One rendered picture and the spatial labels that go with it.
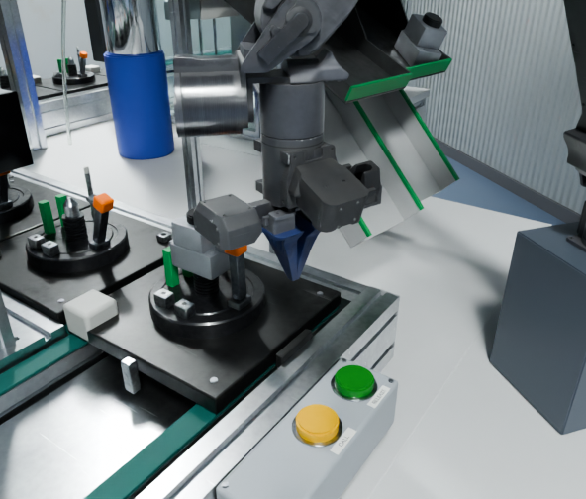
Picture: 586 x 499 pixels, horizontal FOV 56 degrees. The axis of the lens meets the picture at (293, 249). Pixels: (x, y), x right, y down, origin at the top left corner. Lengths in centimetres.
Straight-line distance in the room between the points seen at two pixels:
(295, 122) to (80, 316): 35
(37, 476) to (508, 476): 48
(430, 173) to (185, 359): 57
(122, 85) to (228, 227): 110
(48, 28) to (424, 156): 372
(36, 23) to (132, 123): 296
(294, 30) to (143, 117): 112
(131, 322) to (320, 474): 30
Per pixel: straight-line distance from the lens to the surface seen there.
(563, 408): 72
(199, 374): 59
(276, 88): 48
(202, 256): 63
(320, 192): 46
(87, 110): 198
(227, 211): 48
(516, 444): 71
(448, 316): 89
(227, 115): 47
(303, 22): 45
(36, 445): 64
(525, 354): 75
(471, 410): 74
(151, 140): 156
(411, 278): 97
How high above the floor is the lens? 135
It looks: 28 degrees down
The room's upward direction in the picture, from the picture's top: straight up
